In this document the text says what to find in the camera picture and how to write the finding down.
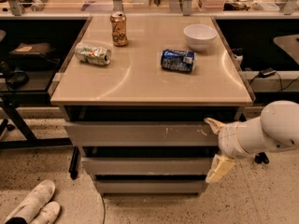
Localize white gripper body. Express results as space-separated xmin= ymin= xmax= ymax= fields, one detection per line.
xmin=218 ymin=122 xmax=249 ymax=159

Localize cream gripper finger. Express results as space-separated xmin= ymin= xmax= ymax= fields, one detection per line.
xmin=204 ymin=118 xmax=225 ymax=134
xmin=206 ymin=154 xmax=235 ymax=184

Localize grey top drawer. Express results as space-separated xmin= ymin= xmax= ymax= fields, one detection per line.
xmin=65 ymin=121 xmax=218 ymax=147

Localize grey drawer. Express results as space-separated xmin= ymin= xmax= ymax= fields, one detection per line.
xmin=81 ymin=158 xmax=212 ymax=175
xmin=65 ymin=121 xmax=218 ymax=147
xmin=94 ymin=180 xmax=207 ymax=194

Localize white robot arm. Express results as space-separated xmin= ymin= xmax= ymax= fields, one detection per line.
xmin=205 ymin=101 xmax=299 ymax=184

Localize grey drawer cabinet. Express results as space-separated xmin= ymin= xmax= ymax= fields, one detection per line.
xmin=51 ymin=15 xmax=253 ymax=183

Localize grey bottom drawer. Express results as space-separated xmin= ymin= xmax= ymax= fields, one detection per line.
xmin=94 ymin=180 xmax=207 ymax=194

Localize grey middle drawer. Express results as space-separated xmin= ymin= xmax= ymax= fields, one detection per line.
xmin=81 ymin=158 xmax=212 ymax=175

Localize black power adapter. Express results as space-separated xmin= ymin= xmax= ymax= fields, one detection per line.
xmin=259 ymin=68 xmax=276 ymax=77

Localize crushed blue soda can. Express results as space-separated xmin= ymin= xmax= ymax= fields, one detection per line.
xmin=161 ymin=49 xmax=195 ymax=73

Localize white bowl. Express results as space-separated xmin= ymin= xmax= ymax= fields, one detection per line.
xmin=183 ymin=24 xmax=218 ymax=51

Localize upright gold soda can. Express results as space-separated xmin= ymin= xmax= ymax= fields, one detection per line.
xmin=110 ymin=11 xmax=128 ymax=47

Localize dark bag on shelf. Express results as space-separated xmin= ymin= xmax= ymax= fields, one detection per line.
xmin=9 ymin=43 xmax=55 ymax=59

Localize black headphones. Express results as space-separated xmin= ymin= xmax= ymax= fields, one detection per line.
xmin=0 ymin=62 xmax=29 ymax=89

